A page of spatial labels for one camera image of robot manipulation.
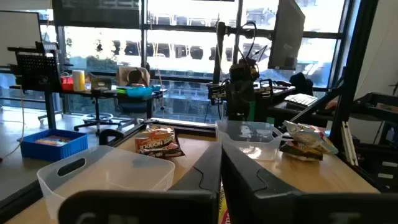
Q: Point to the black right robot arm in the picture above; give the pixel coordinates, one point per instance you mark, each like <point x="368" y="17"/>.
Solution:
<point x="241" y="96"/>

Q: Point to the green ramen packet stack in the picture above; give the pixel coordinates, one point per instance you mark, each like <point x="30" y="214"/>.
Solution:
<point x="124" y="174"/>

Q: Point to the black-legged desk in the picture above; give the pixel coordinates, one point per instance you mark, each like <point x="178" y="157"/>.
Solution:
<point x="49" y="109"/>

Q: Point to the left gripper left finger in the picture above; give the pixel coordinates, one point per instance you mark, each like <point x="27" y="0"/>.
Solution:
<point x="199" y="186"/>

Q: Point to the black utility cart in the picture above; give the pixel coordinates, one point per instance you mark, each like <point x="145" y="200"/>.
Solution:
<point x="373" y="105"/>

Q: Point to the black pegboard stand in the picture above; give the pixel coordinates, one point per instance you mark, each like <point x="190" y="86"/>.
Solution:
<point x="37" y="73"/>

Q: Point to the black computer desk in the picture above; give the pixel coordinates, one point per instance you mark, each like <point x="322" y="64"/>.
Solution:
<point x="280" y="115"/>

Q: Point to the dark roller blind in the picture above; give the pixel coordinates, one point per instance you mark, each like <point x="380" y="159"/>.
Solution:
<point x="93" y="14"/>

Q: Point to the black labelled box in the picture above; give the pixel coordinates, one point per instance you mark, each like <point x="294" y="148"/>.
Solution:
<point x="266" y="90"/>
<point x="217" y="93"/>

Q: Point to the clear plastic bin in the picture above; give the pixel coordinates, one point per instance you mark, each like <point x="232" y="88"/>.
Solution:
<point x="248" y="149"/>

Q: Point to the person's hand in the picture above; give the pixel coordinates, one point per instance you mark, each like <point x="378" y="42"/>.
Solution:
<point x="331" y="105"/>

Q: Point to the teal plastic tray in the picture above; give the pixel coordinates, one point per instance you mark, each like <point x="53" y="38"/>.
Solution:
<point x="140" y="92"/>

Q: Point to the colourful boxes stack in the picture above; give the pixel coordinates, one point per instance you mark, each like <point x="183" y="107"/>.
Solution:
<point x="53" y="141"/>

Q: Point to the black Fire Noodle ramen packet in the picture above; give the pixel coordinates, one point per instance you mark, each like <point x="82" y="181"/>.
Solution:
<point x="158" y="144"/>
<point x="298" y="153"/>
<point x="223" y="205"/>

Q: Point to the white metal rails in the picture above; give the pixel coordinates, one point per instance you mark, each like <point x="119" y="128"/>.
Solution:
<point x="349" y="143"/>

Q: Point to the red box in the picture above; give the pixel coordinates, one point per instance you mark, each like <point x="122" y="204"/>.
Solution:
<point x="66" y="84"/>

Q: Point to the black rig gantry frame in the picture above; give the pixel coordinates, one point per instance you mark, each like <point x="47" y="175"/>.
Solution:
<point x="354" y="77"/>

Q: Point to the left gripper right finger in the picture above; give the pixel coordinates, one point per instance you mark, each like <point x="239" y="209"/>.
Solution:
<point x="248" y="193"/>

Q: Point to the blue yellow Maruchan ramen packet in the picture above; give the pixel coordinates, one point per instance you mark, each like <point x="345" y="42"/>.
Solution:
<point x="306" y="135"/>

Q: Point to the grey desk device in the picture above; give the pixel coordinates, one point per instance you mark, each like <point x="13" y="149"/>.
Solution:
<point x="101" y="84"/>

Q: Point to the black office stool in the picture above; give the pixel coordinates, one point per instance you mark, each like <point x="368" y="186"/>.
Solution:
<point x="97" y="109"/>

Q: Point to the yellow cylinder container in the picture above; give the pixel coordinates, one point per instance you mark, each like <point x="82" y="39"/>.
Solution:
<point x="78" y="81"/>

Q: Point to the blue plastic crate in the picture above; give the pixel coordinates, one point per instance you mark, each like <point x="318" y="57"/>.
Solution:
<point x="53" y="154"/>

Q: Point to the black bag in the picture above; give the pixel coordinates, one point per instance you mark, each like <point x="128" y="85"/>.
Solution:
<point x="301" y="82"/>

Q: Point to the black computer monitor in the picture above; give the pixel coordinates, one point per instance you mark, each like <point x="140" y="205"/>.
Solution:
<point x="286" y="34"/>

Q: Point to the black-framed window wall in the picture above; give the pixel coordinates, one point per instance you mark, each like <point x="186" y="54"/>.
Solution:
<point x="186" y="46"/>

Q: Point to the white keyboard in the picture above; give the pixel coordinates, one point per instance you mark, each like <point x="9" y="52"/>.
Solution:
<point x="300" y="99"/>

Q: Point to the white whiteboard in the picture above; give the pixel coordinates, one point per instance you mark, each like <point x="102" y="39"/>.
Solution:
<point x="18" y="37"/>

